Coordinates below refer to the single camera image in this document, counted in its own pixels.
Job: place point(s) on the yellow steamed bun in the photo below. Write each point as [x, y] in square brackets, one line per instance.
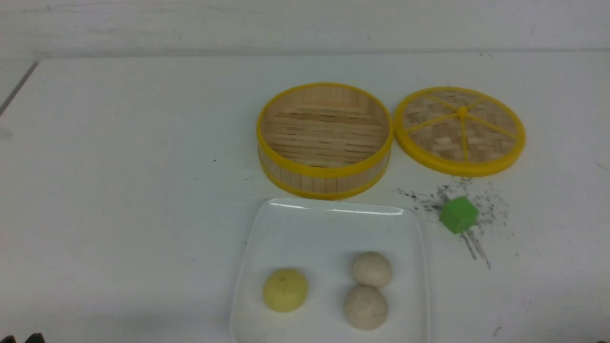
[285, 290]

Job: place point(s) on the beige steamed bun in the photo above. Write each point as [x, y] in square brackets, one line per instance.
[365, 308]

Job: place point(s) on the white steamed bun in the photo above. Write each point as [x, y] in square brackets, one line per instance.
[371, 269]

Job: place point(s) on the white square plate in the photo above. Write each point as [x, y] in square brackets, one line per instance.
[320, 239]

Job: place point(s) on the yellow rimmed bamboo steamer basket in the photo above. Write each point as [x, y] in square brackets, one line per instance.
[325, 140]

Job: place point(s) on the green cube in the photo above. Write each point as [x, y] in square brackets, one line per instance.
[458, 215]

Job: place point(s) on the yellow rimmed woven steamer lid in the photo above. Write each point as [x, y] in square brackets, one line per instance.
[459, 132]

